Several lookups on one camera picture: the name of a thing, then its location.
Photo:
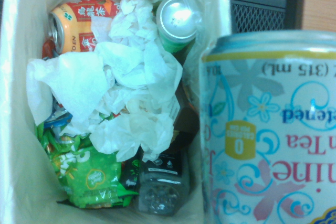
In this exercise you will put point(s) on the white jasmine tea can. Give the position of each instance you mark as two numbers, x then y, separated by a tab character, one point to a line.
267	142

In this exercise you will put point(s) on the green drink can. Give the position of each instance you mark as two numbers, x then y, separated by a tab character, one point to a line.
176	22

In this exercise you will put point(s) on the orange tea can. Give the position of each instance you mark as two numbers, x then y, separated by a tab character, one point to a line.
76	24

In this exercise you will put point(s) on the white plastic trash bin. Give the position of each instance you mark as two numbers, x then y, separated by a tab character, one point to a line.
15	103

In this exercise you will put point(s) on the crumpled white paper tissue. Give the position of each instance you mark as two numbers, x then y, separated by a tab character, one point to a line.
120	85

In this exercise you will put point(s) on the dark plastic bottle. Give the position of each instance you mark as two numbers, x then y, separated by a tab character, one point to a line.
162	182

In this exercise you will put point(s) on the black green snack packet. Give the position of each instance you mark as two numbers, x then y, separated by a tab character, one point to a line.
131	174

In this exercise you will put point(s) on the green snack bag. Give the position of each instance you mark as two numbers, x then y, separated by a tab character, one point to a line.
92	176

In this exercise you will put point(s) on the blue foil lid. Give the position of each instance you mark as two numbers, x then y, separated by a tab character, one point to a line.
56	121

